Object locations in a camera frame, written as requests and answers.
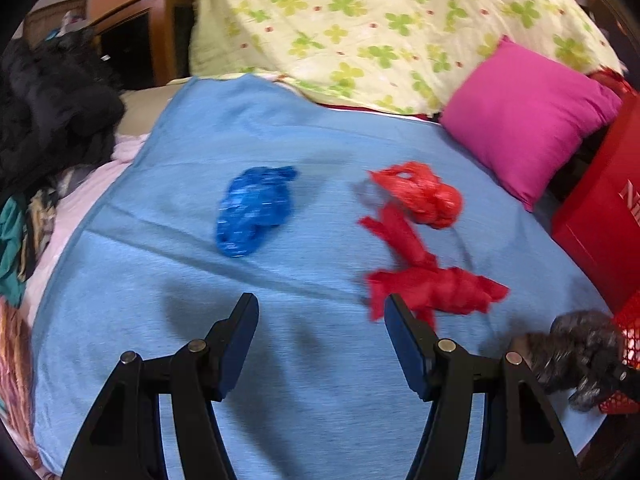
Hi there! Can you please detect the black plastic bag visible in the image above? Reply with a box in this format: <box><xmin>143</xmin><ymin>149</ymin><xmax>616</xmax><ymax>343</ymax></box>
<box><xmin>521</xmin><ymin>310</ymin><xmax>623</xmax><ymax>412</ymax></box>

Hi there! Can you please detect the red plastic bag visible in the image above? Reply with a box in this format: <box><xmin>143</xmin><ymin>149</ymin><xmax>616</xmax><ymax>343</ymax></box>
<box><xmin>369</xmin><ymin>162</ymin><xmax>463</xmax><ymax>229</ymax></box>
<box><xmin>359</xmin><ymin>204</ymin><xmax>509</xmax><ymax>327</ymax></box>

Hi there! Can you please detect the blue plastic bag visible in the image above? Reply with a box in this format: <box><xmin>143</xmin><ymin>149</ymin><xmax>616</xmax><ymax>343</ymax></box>
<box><xmin>215</xmin><ymin>166</ymin><xmax>298</xmax><ymax>258</ymax></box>

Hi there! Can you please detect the red plastic mesh basket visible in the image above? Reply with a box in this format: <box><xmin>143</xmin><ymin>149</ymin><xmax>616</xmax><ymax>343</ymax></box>
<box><xmin>599</xmin><ymin>294</ymin><xmax>639</xmax><ymax>415</ymax></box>

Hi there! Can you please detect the striped colourful cloth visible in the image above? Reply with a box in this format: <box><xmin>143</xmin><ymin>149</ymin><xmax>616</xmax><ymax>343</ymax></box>
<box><xmin>0</xmin><ymin>298</ymin><xmax>40</xmax><ymax>469</ymax></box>

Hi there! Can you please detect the red Nilrich paper bag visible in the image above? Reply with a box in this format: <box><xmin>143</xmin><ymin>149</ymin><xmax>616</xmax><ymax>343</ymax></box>
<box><xmin>551</xmin><ymin>96</ymin><xmax>640</xmax><ymax>312</ymax></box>

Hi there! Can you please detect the teal garment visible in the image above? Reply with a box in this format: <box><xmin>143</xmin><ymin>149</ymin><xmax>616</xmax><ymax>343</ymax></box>
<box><xmin>0</xmin><ymin>193</ymin><xmax>26</xmax><ymax>308</ymax></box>

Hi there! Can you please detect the magenta pillow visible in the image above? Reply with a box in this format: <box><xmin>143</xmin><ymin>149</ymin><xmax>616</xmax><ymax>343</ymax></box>
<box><xmin>439</xmin><ymin>37</ymin><xmax>622</xmax><ymax>211</ymax></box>

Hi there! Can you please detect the light blue blanket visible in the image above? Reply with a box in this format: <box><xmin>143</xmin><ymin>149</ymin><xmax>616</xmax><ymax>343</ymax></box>
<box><xmin>32</xmin><ymin>76</ymin><xmax>605</xmax><ymax>479</ymax></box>

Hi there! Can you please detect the pile of black clothes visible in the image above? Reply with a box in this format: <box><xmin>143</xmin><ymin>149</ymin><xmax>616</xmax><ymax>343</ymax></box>
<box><xmin>1</xmin><ymin>29</ymin><xmax>125</xmax><ymax>200</ymax></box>

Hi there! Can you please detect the clover-print yellow quilt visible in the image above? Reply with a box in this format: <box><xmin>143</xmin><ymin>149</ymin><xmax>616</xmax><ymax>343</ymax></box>
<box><xmin>190</xmin><ymin>0</ymin><xmax>620</xmax><ymax>116</ymax></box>

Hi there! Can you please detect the wooden headboard cabinet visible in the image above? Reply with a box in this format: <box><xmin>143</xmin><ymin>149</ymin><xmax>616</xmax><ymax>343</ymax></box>
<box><xmin>88</xmin><ymin>0</ymin><xmax>194</xmax><ymax>90</ymax></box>

